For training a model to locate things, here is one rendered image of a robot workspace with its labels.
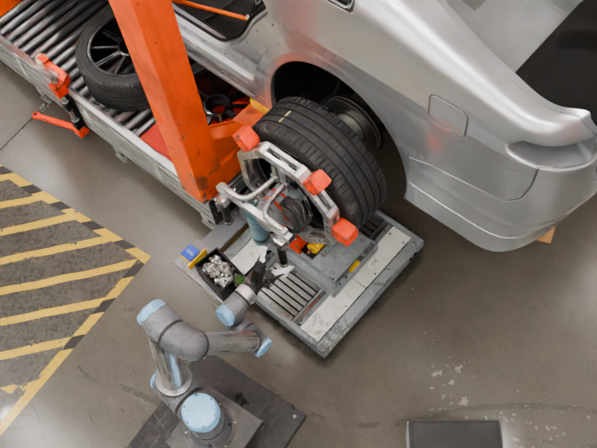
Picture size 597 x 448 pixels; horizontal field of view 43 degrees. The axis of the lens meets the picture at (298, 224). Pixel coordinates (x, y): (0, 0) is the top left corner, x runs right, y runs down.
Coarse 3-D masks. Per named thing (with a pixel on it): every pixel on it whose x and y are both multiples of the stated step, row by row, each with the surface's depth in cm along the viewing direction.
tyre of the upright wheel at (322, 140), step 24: (264, 120) 330; (288, 120) 320; (312, 120) 318; (336, 120) 317; (288, 144) 315; (312, 144) 313; (336, 144) 314; (360, 144) 317; (312, 168) 315; (336, 168) 313; (360, 168) 318; (336, 192) 315; (360, 192) 320; (384, 192) 333; (360, 216) 327
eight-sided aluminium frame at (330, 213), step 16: (272, 144) 320; (240, 160) 341; (272, 160) 316; (288, 160) 316; (256, 176) 356; (304, 176) 312; (320, 208) 317; (336, 208) 319; (288, 224) 358; (304, 240) 357; (320, 240) 343; (336, 240) 337
